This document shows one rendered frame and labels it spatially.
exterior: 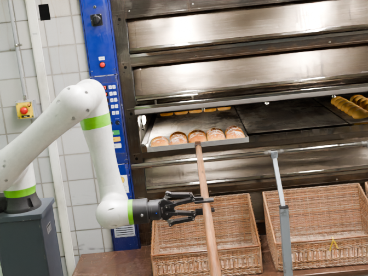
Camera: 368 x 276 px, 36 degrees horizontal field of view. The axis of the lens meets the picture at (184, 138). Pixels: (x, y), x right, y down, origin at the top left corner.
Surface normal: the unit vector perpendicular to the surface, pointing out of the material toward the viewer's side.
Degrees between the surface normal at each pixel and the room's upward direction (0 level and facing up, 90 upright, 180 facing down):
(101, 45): 90
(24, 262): 90
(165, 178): 70
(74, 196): 90
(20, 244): 90
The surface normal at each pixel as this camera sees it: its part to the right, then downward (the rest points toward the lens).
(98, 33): -0.01, 0.22
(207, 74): -0.05, -0.13
